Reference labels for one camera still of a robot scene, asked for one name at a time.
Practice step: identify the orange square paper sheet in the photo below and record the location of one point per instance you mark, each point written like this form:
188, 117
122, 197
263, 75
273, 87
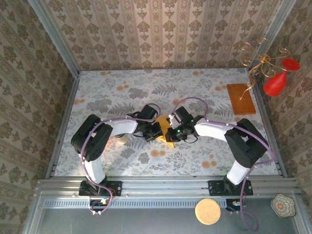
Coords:
163, 124

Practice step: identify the black base plate right arm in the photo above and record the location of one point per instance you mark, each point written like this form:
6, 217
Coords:
215, 188

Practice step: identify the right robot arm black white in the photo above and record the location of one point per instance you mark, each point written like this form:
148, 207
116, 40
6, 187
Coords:
246, 146

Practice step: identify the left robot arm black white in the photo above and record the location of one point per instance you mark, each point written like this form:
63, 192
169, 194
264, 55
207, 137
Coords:
92, 139

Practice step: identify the black base plate left arm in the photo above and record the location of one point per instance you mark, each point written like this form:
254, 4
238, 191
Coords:
114, 189

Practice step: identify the floral patterned table cover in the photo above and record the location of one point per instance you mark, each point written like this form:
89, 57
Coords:
146, 158

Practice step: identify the beige jar with black lid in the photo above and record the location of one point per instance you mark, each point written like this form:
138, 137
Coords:
122, 139

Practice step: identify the brown wooden board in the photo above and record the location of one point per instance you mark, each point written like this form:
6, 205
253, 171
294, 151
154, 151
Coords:
241, 100

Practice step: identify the round cork coaster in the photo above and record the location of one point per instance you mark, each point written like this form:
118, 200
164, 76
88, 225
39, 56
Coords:
207, 211

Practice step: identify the small black controller board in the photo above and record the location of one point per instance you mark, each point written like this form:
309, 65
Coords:
97, 206
234, 206

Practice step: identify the grey metal shelf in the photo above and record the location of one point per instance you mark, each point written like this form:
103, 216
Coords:
122, 221

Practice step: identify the red wine glass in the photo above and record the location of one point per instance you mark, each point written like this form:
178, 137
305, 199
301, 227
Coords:
274, 85

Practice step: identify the red and gold ornament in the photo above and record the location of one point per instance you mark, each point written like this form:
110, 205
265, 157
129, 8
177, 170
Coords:
262, 59

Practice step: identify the patterned decorative dish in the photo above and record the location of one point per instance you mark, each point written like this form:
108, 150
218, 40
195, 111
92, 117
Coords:
283, 205

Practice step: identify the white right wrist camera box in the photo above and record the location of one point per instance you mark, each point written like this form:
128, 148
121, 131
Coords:
171, 121

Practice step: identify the long aluminium frame rail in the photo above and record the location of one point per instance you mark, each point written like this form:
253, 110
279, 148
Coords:
165, 186

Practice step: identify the aluminium side rail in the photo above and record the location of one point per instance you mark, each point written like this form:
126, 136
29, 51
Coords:
64, 122
264, 109

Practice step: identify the aluminium frame post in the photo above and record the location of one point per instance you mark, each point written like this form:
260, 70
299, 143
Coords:
275, 24
57, 40

